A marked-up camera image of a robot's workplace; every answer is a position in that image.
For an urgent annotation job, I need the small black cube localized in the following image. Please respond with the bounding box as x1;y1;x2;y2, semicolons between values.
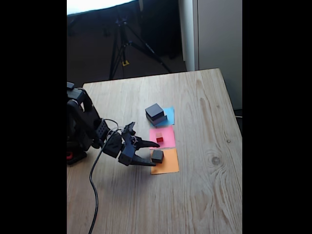
151;150;164;164

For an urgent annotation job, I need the large black block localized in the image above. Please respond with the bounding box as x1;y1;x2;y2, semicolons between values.
146;113;169;127

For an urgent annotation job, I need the medium black block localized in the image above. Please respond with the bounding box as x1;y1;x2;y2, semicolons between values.
145;103;164;120

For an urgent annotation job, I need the pink paper sheet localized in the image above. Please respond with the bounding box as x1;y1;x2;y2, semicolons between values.
149;125;176;150

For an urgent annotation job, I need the orange paper sheet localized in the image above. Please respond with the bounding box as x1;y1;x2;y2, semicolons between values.
150;148;180;176

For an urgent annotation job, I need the blue paper sheet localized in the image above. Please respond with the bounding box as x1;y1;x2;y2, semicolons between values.
152;106;176;128

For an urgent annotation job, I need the black tripod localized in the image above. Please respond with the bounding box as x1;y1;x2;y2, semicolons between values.
108;14;174;80

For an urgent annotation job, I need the white cabinet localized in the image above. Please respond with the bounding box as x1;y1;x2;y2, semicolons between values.
177;0;243;110

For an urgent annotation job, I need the bright white panel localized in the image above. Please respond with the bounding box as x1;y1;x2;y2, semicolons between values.
67;0;137;15

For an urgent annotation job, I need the bare circuit board camera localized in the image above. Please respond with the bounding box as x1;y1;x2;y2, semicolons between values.
121;121;136;135

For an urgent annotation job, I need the black camera cable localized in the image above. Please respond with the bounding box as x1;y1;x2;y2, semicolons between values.
87;129;122;234

